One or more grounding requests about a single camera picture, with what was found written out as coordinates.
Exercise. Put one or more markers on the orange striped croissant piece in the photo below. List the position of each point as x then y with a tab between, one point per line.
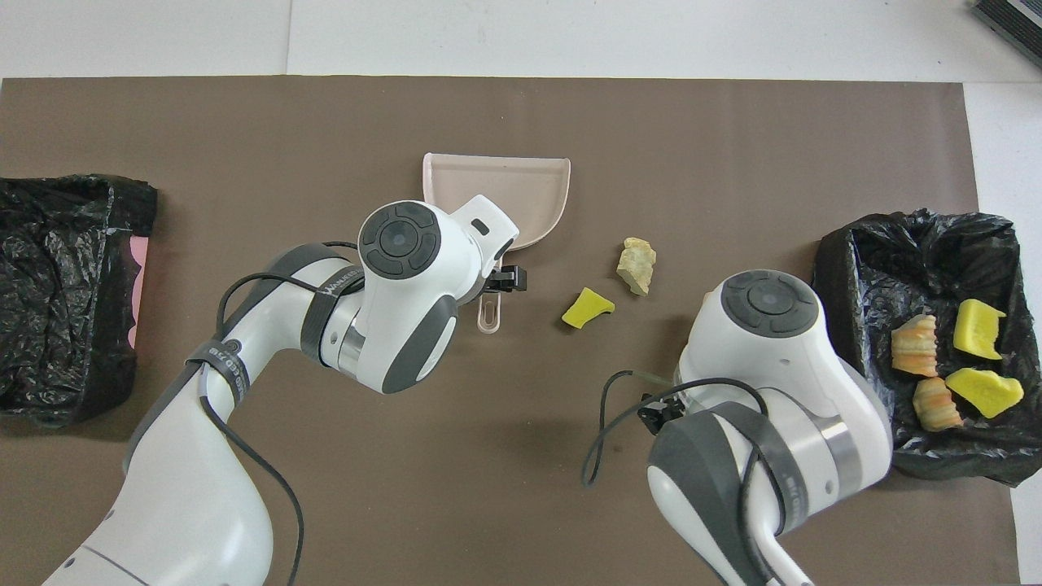
916	346

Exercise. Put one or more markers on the beige plastic dustpan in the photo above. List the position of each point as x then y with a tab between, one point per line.
521	187

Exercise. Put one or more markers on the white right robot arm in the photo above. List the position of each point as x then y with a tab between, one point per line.
765	358

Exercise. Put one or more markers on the brown paper mat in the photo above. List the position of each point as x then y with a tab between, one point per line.
244	122

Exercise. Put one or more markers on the small yellow sponge piece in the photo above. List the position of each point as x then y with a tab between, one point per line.
584	308

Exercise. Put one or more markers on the pink bin with black bag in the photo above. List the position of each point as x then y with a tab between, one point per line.
57	309

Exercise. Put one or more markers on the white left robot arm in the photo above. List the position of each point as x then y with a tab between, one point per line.
391	309

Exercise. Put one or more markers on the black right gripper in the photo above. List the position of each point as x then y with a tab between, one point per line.
658	415

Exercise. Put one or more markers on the pale yellow food piece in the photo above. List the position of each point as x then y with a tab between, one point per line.
636	266

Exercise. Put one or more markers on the dark ribbed object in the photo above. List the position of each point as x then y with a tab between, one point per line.
1017	16

